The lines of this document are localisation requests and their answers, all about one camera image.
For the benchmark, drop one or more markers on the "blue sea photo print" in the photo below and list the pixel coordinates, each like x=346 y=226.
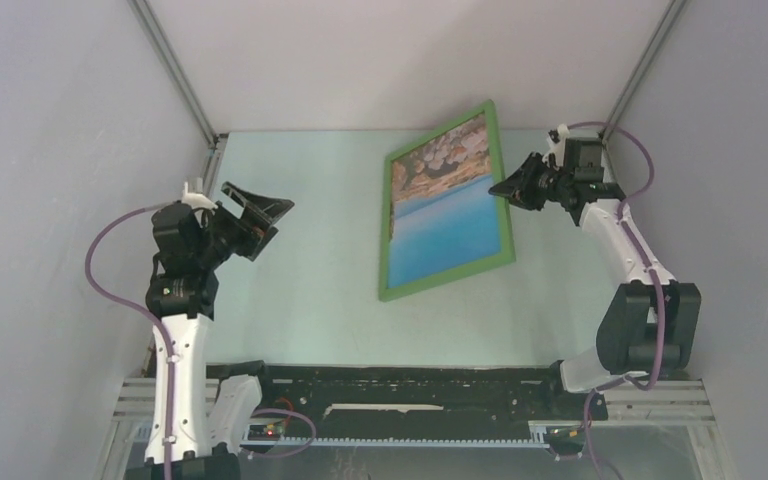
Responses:
x=437 y=218

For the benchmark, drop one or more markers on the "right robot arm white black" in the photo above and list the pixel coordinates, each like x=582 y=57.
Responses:
x=649 y=326

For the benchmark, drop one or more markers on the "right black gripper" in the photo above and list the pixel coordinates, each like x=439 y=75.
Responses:
x=517 y=185

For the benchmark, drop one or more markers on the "right aluminium corner post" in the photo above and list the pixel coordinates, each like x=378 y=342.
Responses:
x=659 y=37

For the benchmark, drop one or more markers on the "wooden picture frame green edge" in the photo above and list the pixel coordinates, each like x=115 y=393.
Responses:
x=503 y=199

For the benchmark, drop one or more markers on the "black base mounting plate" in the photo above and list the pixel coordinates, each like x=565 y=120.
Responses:
x=283 y=385

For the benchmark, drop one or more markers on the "aluminium corner post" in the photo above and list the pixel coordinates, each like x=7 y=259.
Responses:
x=166 y=54
x=659 y=37

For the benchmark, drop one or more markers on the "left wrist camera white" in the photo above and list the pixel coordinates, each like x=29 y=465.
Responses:
x=194 y=195

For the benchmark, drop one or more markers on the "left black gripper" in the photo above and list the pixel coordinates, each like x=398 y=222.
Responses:
x=254 y=230

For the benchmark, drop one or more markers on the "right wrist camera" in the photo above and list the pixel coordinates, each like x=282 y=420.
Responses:
x=556 y=139

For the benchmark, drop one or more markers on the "aluminium rail base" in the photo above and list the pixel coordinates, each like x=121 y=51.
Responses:
x=656 y=404

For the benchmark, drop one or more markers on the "left aluminium corner post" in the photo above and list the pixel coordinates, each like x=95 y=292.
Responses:
x=166 y=54

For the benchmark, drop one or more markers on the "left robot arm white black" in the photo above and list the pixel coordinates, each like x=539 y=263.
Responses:
x=195 y=236

